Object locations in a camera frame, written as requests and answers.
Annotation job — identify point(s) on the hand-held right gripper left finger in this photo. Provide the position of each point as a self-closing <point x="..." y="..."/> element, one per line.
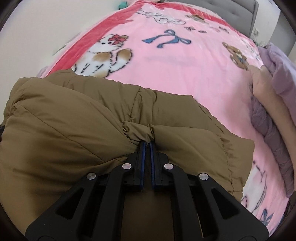
<point x="143" y="157"/>

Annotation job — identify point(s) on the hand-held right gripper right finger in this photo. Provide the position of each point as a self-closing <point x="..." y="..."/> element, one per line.
<point x="152" y="157"/>

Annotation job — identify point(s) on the brown puffer jacket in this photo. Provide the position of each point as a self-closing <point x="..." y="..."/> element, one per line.
<point x="69" y="139"/>

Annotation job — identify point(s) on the pink printed blanket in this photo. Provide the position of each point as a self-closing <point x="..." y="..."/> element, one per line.
<point x="185" y="76"/>

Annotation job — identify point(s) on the folded purple quilted garment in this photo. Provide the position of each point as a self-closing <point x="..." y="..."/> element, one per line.
<point x="270" y="139"/>

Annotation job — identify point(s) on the folded beige garment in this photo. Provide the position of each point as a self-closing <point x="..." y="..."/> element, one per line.
<point x="275" y="109"/>

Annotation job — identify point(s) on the floral bedsheet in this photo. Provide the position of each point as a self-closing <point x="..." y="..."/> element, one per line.
<point x="62" y="49"/>

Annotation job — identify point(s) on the folded lavender jacket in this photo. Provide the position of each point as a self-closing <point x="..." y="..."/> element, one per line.
<point x="284" y="76"/>

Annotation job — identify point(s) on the teal plush toy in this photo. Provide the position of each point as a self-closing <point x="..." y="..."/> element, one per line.
<point x="123" y="3"/>

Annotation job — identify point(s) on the grey upholstered headboard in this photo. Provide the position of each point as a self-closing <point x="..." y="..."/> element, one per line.
<point x="231" y="14"/>

